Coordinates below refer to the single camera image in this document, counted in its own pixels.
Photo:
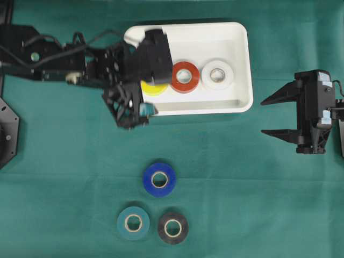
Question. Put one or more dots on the black tape roll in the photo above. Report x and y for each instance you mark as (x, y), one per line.
(173, 228)

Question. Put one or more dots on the blue tape roll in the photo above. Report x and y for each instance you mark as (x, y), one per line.
(159, 179)

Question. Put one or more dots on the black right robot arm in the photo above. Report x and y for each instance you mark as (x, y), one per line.
(337, 111)

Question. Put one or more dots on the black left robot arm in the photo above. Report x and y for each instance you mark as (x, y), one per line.
(28, 54)

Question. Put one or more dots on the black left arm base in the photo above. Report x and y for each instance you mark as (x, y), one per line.
(9, 133)

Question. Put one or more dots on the red tape roll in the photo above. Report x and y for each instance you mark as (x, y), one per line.
(185, 77)

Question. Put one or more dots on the yellow tape roll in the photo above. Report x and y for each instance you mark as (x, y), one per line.
(153, 90)

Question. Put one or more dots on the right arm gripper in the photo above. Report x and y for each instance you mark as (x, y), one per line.
(317, 99)

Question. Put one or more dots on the black left frame rail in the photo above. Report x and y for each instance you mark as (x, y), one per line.
(6, 11)

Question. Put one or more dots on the white tape roll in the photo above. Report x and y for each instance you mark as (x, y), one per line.
(217, 75)

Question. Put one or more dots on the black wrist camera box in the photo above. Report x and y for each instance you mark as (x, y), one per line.
(151, 61)

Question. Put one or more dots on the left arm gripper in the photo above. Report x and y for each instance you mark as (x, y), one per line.
(122, 97)

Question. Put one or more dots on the white plastic tray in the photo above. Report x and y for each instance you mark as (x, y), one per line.
(199, 44)

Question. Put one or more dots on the teal tape roll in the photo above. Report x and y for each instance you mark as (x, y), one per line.
(133, 223)

